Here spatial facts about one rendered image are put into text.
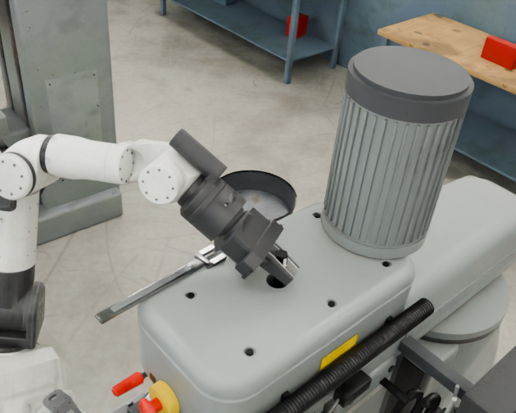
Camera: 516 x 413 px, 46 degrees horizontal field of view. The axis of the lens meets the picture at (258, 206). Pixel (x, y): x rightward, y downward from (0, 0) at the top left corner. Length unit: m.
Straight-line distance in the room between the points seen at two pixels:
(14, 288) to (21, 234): 0.10
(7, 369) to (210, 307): 0.41
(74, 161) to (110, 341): 2.47
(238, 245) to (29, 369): 0.48
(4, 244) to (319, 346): 0.56
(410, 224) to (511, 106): 4.54
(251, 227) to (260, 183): 2.62
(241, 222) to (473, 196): 0.77
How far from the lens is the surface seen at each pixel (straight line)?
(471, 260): 1.44
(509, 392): 1.22
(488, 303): 1.62
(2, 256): 1.15
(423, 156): 1.01
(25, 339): 1.23
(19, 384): 1.22
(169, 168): 0.94
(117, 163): 1.00
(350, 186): 1.05
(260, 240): 0.98
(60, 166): 1.05
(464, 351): 1.57
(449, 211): 1.52
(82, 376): 3.32
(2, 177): 1.07
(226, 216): 0.96
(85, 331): 3.51
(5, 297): 1.19
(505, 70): 4.84
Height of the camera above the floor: 2.60
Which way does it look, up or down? 37 degrees down
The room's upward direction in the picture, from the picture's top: 6 degrees clockwise
